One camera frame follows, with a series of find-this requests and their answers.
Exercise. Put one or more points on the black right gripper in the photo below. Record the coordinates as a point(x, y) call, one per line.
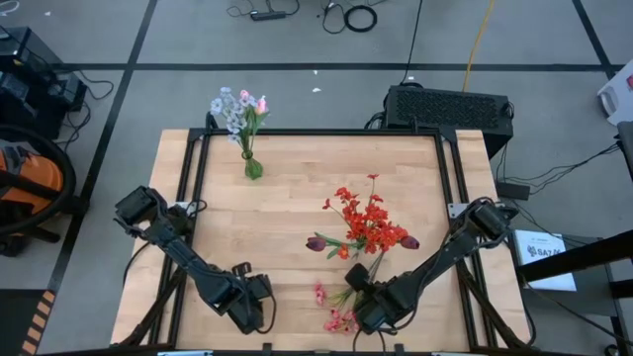
point(388, 299)

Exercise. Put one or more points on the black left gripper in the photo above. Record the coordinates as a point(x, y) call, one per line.
point(258, 292)

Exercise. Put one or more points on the pink veined flower bunch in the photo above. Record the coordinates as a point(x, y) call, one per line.
point(320, 292)

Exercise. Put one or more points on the dense red flower bunch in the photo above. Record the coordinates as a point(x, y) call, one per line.
point(381, 232)

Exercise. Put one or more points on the dark red tulip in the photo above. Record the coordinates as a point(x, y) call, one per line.
point(410, 242)
point(315, 243)

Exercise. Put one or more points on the sparse red flower bunch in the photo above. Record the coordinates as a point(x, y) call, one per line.
point(344, 194)

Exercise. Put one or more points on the pale blue flower bunch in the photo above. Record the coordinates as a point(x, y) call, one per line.
point(217, 105)

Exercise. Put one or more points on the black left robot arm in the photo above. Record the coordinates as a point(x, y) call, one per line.
point(183, 252)

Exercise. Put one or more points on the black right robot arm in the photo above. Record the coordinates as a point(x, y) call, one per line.
point(445, 257)

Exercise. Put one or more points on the green glass vase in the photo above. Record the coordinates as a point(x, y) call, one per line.
point(253, 170)

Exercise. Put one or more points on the black power adapter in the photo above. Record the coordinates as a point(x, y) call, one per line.
point(513, 191)

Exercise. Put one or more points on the white printed paper sheet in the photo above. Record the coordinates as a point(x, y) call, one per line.
point(544, 257)

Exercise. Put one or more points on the black computer case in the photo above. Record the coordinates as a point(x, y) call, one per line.
point(445, 111)

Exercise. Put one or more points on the black metal stand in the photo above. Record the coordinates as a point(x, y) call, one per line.
point(569, 259)

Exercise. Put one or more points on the black mat hazard striped edge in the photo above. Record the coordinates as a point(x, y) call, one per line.
point(15, 321)

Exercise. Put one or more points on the orange black vacuum cleaner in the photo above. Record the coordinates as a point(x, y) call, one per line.
point(39, 173)

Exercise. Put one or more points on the black power strip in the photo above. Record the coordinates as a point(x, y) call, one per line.
point(267, 16)

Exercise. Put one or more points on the black equipment case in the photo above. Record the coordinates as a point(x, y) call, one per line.
point(29, 104)
point(25, 49)

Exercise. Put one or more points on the white box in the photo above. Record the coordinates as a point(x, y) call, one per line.
point(618, 99)

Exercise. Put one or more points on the black metal table frame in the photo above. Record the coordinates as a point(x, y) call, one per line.
point(321, 132)

